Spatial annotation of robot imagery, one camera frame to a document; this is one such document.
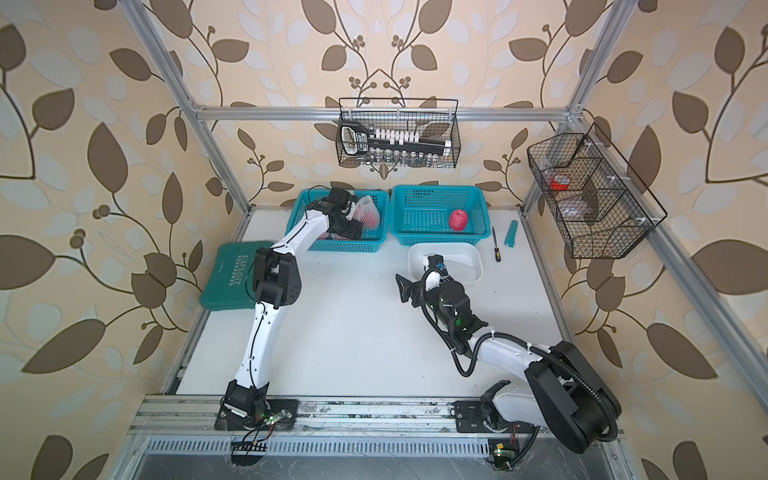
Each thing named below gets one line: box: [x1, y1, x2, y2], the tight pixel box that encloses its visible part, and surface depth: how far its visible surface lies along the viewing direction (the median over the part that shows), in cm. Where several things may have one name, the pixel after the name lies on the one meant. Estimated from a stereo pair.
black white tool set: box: [340, 120, 452, 156], surface depth 84 cm
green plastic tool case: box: [199, 241, 274, 310], surface depth 98 cm
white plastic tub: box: [407, 243, 484, 284], surface depth 105 cm
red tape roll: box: [550, 174, 571, 191], surface depth 84 cm
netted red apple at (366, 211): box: [354, 195, 380, 230], surface depth 110 cm
